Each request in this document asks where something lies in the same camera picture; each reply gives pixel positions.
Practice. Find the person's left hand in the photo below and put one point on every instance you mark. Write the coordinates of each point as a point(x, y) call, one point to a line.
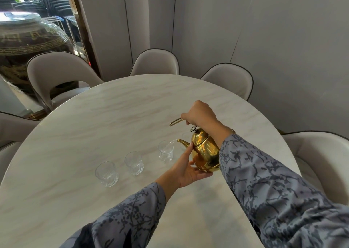
point(181, 174)

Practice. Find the person's right hand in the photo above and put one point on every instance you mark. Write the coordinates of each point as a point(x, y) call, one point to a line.
point(203, 115)

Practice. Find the person's right fingers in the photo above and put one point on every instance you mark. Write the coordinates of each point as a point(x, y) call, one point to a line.
point(188, 117)

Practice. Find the person's left thumb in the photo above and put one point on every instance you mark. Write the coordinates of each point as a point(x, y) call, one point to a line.
point(186, 153)

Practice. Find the gold metal teapot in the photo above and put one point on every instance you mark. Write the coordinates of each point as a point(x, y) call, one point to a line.
point(205, 149)

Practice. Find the person's left forearm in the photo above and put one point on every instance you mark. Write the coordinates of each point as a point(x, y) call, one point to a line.
point(128, 217)

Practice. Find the person's right forearm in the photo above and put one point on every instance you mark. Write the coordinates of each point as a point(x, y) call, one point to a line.
point(272, 196)

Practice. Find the clear textured drinking glass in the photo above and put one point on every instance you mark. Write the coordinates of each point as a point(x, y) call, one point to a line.
point(165, 152)
point(134, 163)
point(107, 174)

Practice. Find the beige upholstered dining chair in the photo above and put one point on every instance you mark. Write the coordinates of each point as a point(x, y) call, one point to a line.
point(155, 64)
point(54, 70)
point(229, 79)
point(13, 136)
point(319, 158)

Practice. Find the large glass jar gold band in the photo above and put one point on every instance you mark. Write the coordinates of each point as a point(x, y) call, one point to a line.
point(24, 43)

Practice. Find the silver jar lid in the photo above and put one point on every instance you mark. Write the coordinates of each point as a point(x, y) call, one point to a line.
point(19, 17)

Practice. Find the brown door frame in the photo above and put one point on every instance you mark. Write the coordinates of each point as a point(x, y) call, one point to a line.
point(87, 30)

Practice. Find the metal frame rack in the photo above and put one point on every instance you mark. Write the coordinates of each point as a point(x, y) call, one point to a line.
point(69, 30)

